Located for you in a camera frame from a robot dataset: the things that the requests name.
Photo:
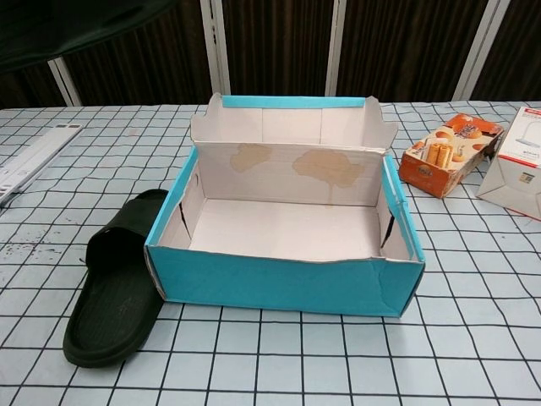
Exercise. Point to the light blue shoe box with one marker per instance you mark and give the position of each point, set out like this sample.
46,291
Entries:
274,283

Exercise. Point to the light blue checked tablecloth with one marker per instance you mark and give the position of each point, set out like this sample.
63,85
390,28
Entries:
296,359

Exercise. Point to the orange snack box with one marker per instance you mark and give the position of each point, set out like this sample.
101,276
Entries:
435,169

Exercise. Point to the white lamp box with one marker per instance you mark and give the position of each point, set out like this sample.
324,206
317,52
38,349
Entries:
515,177

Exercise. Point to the white folding stand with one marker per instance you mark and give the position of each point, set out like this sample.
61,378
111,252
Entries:
34,156

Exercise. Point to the black rubber slipper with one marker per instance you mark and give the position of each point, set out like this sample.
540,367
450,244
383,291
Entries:
42,29
110,304

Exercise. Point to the black partition screen white frame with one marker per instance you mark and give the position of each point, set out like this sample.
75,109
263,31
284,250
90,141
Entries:
274,51

